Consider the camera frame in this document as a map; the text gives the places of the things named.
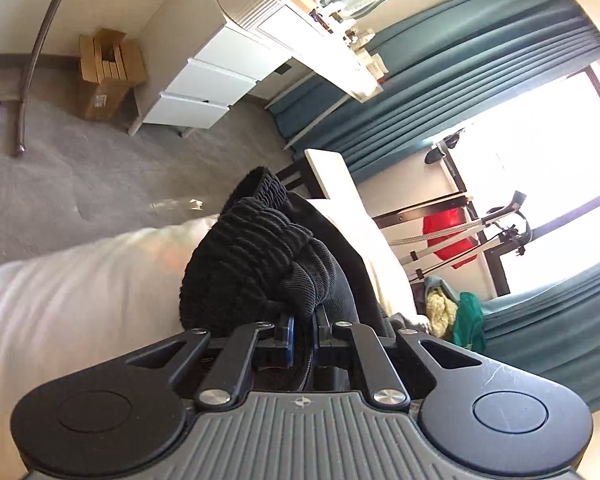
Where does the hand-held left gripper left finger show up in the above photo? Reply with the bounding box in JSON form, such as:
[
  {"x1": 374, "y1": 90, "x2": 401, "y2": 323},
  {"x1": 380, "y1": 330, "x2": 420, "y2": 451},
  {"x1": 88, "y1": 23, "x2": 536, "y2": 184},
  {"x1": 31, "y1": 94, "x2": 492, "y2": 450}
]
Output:
[{"x1": 125, "y1": 311, "x2": 297, "y2": 411}]

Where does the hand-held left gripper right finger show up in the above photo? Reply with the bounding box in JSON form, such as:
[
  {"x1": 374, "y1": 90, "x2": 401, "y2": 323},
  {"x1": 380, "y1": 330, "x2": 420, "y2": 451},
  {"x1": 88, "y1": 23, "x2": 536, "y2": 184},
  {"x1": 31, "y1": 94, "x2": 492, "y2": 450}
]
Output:
[{"x1": 310, "y1": 306, "x2": 483, "y2": 410}]

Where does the black garment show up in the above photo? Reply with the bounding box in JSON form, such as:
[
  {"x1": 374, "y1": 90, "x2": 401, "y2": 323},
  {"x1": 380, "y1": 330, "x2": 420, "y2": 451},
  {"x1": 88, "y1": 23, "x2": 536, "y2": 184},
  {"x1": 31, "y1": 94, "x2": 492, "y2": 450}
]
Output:
[{"x1": 180, "y1": 167, "x2": 396, "y2": 391}]

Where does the pale yellow knit garment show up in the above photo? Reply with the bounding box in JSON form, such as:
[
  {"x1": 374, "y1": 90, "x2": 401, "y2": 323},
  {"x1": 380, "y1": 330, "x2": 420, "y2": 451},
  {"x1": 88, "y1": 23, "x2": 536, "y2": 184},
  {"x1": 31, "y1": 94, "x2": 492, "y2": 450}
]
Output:
[{"x1": 426, "y1": 289, "x2": 462, "y2": 339}]

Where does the green garment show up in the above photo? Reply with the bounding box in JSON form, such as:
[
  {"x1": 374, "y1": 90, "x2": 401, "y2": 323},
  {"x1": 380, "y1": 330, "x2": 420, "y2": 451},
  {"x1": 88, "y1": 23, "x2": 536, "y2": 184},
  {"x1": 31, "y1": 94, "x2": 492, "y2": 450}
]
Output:
[{"x1": 452, "y1": 292, "x2": 487, "y2": 354}]

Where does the red hanging garment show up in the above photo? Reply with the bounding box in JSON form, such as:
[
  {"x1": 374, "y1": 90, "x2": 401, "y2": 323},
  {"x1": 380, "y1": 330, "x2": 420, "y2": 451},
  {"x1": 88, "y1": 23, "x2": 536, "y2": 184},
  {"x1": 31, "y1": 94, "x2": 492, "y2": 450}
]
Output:
[{"x1": 422, "y1": 207, "x2": 479, "y2": 269}]

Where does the white and black chair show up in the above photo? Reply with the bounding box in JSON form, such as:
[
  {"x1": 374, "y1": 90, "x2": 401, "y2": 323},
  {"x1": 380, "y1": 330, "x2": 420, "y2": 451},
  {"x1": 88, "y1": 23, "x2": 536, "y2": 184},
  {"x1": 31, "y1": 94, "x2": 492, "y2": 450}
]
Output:
[{"x1": 275, "y1": 147, "x2": 381, "y2": 221}]

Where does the clear plastic wrapper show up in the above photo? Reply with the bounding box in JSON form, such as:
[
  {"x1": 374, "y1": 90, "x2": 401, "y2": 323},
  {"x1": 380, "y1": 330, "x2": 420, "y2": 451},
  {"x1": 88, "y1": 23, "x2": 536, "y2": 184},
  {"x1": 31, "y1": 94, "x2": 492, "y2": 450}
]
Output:
[{"x1": 149, "y1": 198, "x2": 204, "y2": 214}]

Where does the garment steamer stand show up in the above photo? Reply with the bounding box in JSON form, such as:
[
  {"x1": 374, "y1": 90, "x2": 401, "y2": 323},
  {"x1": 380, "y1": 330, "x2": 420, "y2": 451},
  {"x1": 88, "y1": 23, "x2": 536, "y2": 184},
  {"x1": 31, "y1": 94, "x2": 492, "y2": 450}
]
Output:
[{"x1": 389, "y1": 190, "x2": 533, "y2": 281}]

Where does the bed with pastel duvet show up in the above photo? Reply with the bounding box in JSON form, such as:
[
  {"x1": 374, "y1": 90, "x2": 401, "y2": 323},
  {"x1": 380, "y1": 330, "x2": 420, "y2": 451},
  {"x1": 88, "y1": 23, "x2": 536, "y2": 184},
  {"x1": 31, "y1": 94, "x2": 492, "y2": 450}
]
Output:
[{"x1": 0, "y1": 199, "x2": 431, "y2": 480}]

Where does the white desk with drawers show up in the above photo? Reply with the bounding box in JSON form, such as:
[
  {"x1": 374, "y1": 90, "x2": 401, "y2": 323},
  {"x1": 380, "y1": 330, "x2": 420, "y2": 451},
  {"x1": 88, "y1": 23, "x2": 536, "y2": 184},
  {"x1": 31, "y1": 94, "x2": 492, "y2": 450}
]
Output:
[{"x1": 127, "y1": 0, "x2": 385, "y2": 152}]

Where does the window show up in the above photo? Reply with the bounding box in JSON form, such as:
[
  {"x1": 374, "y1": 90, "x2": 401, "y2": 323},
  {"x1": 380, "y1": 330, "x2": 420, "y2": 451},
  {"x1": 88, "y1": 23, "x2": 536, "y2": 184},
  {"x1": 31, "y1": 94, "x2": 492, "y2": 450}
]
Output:
[{"x1": 447, "y1": 66, "x2": 600, "y2": 297}]

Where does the row of small bottles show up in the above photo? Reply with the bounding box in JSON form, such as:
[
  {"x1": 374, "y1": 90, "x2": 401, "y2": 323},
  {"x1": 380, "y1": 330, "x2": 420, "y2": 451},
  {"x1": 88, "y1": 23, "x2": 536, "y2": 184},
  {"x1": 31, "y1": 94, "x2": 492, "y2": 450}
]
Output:
[{"x1": 307, "y1": 4, "x2": 388, "y2": 88}]

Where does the cardboard box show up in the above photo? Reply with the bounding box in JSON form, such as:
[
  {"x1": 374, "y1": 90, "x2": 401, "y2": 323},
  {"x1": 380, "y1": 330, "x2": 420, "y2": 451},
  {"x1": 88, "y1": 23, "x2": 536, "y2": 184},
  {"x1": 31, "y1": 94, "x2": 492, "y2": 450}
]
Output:
[{"x1": 77, "y1": 28, "x2": 147, "y2": 122}]

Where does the curved metal tube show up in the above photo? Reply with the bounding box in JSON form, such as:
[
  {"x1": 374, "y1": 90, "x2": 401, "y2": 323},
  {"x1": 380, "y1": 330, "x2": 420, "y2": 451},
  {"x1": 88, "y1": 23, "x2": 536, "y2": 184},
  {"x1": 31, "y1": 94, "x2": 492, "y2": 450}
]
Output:
[{"x1": 11, "y1": 0, "x2": 84, "y2": 157}]

